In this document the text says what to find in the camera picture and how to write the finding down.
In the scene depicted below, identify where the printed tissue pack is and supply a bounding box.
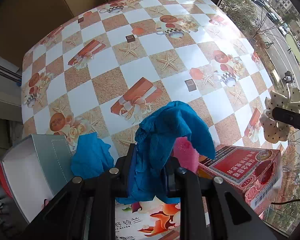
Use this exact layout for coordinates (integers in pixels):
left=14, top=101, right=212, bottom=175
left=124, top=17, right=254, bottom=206
left=114, top=197, right=212, bottom=240

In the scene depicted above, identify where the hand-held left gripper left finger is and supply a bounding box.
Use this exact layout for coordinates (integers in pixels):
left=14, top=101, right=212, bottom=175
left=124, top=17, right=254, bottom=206
left=22, top=143, right=137, bottom=240

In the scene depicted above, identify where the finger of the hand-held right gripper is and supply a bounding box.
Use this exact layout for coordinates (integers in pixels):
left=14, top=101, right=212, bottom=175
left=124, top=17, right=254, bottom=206
left=272, top=107, right=300, bottom=133

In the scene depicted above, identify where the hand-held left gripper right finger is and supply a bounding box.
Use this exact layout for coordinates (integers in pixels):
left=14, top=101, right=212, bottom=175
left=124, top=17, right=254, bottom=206
left=164, top=159, right=278, bottom=240

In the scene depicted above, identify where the white cabinet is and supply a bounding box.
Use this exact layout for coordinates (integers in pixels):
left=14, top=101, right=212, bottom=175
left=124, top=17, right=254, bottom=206
left=0, top=50, right=23, bottom=118

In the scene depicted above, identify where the grey storage box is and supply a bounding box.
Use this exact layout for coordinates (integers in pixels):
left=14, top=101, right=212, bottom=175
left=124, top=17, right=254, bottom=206
left=0, top=134, right=77, bottom=224

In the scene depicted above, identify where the blue nonwoven cloth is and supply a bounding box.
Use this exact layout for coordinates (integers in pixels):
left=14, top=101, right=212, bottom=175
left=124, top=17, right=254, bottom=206
left=70, top=132, right=115, bottom=180
left=116, top=101, right=216, bottom=204

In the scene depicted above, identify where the large cardboard box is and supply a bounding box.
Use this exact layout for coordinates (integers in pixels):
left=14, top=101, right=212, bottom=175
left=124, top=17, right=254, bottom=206
left=0, top=0, right=108, bottom=68

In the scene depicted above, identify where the black cable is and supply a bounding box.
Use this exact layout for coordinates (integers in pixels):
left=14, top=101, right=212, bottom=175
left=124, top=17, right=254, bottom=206
left=271, top=199, right=300, bottom=205

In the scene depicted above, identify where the red handled mop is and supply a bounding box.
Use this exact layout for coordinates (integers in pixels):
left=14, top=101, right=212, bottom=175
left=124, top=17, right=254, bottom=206
left=0, top=60, right=22, bottom=83

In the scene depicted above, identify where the pink foam strip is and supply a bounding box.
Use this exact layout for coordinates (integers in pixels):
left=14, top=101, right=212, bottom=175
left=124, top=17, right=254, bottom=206
left=174, top=137, right=200, bottom=173

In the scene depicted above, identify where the red cardboard box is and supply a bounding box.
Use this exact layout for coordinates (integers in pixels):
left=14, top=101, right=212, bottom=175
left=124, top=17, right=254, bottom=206
left=197, top=144, right=283, bottom=210

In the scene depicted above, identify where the red plastic stool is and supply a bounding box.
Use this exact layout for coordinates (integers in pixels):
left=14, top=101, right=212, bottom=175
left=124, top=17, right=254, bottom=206
left=0, top=162, right=13, bottom=199

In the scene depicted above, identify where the white polka dot scrunchie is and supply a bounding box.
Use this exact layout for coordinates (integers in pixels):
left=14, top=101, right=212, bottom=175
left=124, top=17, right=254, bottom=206
left=259, top=84, right=300, bottom=143

